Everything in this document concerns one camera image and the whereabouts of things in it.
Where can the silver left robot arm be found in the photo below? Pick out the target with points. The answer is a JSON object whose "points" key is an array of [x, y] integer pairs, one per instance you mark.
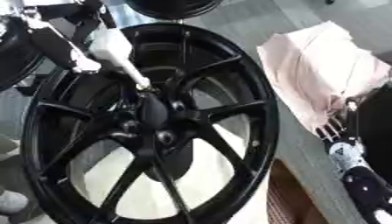
{"points": [[47, 2]]}

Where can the brown cardboard box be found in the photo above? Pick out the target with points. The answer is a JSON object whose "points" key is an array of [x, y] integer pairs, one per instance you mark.
{"points": [[287, 201]]}

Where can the black round wheel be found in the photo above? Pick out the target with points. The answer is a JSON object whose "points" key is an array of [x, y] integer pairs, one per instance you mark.
{"points": [[13, 58], [173, 8]]}

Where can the silver and black right robot arm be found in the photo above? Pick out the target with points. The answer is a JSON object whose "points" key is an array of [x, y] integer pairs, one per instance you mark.
{"points": [[347, 154]]}

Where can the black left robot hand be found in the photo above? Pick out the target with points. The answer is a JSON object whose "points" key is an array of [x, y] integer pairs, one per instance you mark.
{"points": [[53, 43]]}

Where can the black spoked wheel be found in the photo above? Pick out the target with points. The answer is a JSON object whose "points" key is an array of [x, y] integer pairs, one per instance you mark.
{"points": [[227, 108]]}

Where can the pale pink cloth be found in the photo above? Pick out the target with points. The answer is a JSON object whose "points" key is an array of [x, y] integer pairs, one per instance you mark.
{"points": [[319, 73]]}

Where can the white pin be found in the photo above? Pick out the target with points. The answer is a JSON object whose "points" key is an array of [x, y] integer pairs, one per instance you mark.
{"points": [[110, 46]]}

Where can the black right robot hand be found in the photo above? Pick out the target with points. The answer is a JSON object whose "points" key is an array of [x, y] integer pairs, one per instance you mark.
{"points": [[368, 189]]}

